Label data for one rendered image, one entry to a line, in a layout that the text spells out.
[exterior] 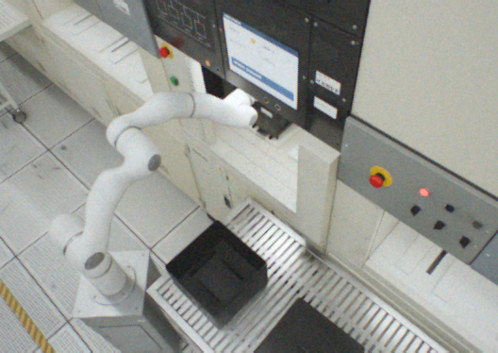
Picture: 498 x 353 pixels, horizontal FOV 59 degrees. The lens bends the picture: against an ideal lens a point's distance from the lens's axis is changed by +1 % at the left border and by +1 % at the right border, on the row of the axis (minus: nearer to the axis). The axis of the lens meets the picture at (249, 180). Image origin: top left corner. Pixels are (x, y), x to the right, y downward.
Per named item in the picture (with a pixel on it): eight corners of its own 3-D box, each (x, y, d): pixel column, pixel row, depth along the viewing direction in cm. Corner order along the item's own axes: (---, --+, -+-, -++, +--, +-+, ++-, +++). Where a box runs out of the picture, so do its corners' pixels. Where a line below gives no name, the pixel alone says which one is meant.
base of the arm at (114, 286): (85, 306, 174) (65, 289, 159) (93, 261, 185) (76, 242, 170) (132, 304, 174) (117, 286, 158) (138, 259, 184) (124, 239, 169)
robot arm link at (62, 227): (91, 285, 159) (64, 258, 140) (64, 253, 167) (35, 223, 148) (118, 262, 164) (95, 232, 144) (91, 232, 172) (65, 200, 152)
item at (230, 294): (223, 238, 187) (217, 218, 173) (270, 280, 175) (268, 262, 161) (173, 283, 177) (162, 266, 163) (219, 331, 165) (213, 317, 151)
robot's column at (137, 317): (128, 361, 235) (71, 318, 172) (135, 310, 250) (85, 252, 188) (180, 360, 233) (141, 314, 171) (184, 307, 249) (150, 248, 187)
